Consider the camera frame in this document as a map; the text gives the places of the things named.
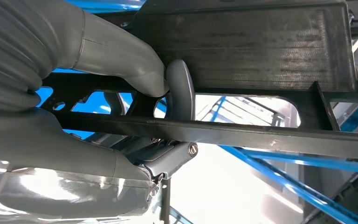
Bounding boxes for blue metal shelf rack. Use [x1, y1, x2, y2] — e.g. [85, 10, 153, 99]
[35, 0, 358, 224]

